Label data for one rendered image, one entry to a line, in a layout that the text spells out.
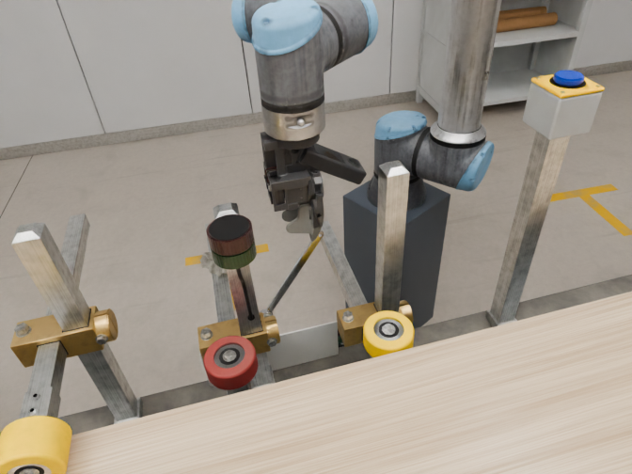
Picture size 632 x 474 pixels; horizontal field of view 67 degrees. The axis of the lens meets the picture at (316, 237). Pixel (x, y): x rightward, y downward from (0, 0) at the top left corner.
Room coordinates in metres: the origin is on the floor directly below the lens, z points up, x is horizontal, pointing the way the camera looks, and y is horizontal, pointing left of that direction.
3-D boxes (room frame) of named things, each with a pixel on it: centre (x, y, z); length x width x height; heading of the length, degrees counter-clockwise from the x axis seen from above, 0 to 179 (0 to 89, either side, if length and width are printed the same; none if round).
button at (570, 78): (0.66, -0.38, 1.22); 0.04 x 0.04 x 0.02
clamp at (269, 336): (0.54, 0.14, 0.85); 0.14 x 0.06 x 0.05; 102
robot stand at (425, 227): (1.30, -0.27, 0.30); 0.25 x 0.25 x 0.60; 39
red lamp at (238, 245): (0.50, 0.11, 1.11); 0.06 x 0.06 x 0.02
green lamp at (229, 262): (0.50, 0.11, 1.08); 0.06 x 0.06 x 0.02
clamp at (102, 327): (0.49, 0.39, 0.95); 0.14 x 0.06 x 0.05; 102
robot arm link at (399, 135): (1.29, -0.28, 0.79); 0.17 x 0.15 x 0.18; 52
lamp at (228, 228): (0.50, 0.11, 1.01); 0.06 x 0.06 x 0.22; 12
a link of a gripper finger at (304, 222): (0.64, 0.02, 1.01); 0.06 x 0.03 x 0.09; 102
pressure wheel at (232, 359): (0.46, 0.15, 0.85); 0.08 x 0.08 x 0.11
